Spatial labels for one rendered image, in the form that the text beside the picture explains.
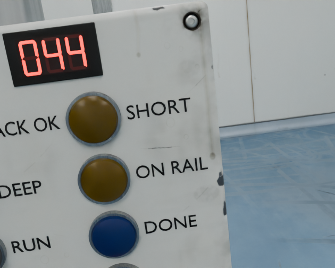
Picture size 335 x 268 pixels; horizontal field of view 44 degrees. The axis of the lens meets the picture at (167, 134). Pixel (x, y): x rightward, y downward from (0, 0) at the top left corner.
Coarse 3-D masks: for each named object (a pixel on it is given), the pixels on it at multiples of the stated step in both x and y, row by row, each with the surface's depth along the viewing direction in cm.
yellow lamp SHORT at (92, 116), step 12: (96, 96) 22; (72, 108) 22; (84, 108) 22; (96, 108) 22; (108, 108) 22; (72, 120) 22; (84, 120) 22; (96, 120) 22; (108, 120) 22; (84, 132) 22; (96, 132) 22; (108, 132) 23
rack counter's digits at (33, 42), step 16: (80, 32) 21; (16, 48) 21; (32, 48) 21; (48, 48) 22; (64, 48) 22; (80, 48) 22; (32, 64) 22; (48, 64) 22; (64, 64) 22; (80, 64) 22
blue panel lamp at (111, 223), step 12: (108, 216) 24; (120, 216) 24; (96, 228) 24; (108, 228) 24; (120, 228) 24; (132, 228) 24; (96, 240) 24; (108, 240) 24; (120, 240) 24; (132, 240) 24; (108, 252) 24; (120, 252) 24
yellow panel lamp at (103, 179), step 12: (84, 168) 23; (96, 168) 23; (108, 168) 23; (120, 168) 23; (84, 180) 23; (96, 180) 23; (108, 180) 23; (120, 180) 23; (96, 192) 23; (108, 192) 23; (120, 192) 24
